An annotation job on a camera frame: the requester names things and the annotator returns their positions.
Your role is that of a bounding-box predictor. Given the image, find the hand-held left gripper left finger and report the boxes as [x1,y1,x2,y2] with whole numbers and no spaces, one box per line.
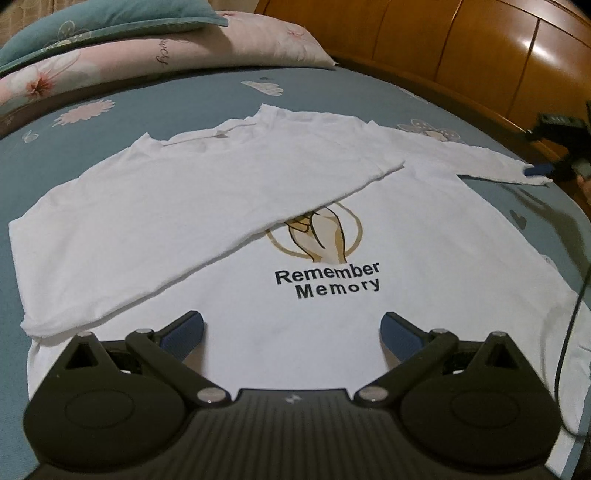
[51,310,232,409]

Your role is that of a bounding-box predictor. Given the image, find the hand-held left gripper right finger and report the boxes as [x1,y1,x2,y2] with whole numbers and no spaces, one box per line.
[353,311,539,409]

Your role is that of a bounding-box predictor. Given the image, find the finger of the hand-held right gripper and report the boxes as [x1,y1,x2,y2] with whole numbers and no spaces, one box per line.
[525,161,571,178]

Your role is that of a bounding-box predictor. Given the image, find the white long-sleeved printed shirt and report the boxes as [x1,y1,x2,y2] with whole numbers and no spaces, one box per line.
[8,104,591,435]

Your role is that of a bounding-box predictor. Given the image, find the wooden headboard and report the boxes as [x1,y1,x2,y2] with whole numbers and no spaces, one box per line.
[254,0,591,208]

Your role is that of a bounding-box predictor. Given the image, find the pink floral folded quilt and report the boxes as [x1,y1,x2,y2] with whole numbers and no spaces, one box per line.
[0,9,335,134]

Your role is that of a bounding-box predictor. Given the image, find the teal pillow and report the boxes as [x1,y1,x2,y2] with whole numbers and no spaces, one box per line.
[0,0,229,75]

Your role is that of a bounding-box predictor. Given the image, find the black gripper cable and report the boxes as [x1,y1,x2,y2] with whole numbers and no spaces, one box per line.
[551,277,591,437]

